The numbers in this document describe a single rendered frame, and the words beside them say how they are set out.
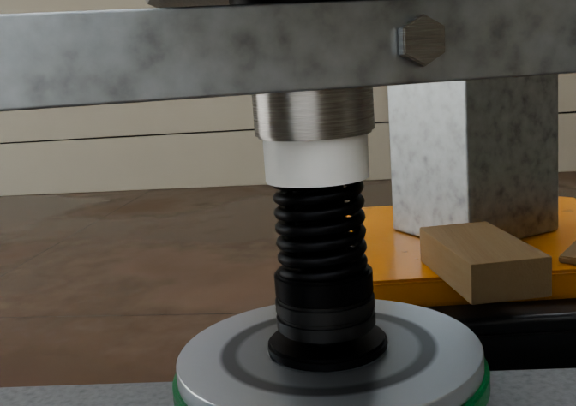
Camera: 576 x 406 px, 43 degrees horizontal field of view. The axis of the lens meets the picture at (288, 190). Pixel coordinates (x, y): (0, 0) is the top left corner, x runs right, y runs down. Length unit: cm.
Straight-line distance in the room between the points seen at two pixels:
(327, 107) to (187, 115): 610
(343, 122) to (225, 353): 19
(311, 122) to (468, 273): 47
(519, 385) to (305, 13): 33
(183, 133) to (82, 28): 621
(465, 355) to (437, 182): 66
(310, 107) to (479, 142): 67
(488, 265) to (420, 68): 47
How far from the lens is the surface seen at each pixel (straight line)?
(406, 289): 99
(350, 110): 45
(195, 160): 657
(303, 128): 45
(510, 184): 115
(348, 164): 46
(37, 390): 66
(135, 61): 41
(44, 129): 704
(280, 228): 48
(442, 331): 55
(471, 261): 88
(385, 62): 44
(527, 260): 90
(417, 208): 119
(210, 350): 54
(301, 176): 46
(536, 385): 60
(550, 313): 99
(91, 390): 64
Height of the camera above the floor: 108
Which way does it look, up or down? 10 degrees down
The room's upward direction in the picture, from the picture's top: 4 degrees counter-clockwise
